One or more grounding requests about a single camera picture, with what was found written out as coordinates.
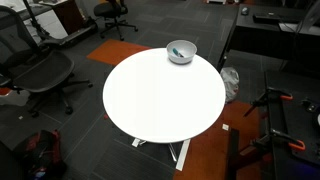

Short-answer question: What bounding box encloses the teal marker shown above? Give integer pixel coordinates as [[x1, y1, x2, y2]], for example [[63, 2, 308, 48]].
[[172, 48, 184, 57]]

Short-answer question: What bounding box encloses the white bowl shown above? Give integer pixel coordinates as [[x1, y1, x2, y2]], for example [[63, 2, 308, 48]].
[[166, 40, 197, 64]]

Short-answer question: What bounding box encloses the white round table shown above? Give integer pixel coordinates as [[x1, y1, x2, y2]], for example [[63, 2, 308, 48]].
[[102, 48, 226, 171]]

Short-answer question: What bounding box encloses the white plastic bag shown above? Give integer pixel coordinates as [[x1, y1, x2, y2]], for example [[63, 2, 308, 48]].
[[220, 67, 240, 103]]

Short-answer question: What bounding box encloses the black office chair far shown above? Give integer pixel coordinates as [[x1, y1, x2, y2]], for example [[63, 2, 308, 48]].
[[93, 0, 138, 41]]

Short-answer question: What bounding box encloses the orange black clamp upper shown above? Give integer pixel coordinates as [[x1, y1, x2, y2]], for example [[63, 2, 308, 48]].
[[244, 87, 293, 117]]

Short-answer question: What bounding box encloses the orange black clamp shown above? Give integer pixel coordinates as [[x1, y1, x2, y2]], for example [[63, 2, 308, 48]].
[[252, 128, 306, 151], [244, 87, 293, 117]]

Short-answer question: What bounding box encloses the grey computer mouse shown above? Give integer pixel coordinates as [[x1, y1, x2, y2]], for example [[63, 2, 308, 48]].
[[241, 7, 249, 15]]

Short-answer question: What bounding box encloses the black electric scooter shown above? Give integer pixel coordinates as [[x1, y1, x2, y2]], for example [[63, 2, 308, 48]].
[[22, 0, 98, 46]]

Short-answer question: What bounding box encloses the black keyboard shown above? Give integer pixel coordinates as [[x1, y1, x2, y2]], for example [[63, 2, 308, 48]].
[[253, 13, 281, 24]]

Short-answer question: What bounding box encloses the white cabinet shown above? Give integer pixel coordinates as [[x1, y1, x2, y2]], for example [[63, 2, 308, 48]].
[[22, 0, 84, 39]]

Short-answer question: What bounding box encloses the red black backpack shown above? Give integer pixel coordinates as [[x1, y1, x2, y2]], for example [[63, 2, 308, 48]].
[[13, 130, 67, 180]]

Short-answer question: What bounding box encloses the black mesh office chair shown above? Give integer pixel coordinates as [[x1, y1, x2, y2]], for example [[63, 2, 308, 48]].
[[0, 5, 93, 117]]

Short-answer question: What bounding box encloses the black desk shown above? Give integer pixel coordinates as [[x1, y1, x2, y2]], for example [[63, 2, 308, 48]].
[[217, 4, 320, 71]]

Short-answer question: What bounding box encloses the orange black clamp lower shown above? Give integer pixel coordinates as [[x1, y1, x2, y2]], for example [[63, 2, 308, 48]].
[[252, 128, 306, 151]]

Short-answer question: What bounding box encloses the black robot mount table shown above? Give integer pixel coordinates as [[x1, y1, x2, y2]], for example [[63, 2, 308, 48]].
[[265, 71, 320, 180]]

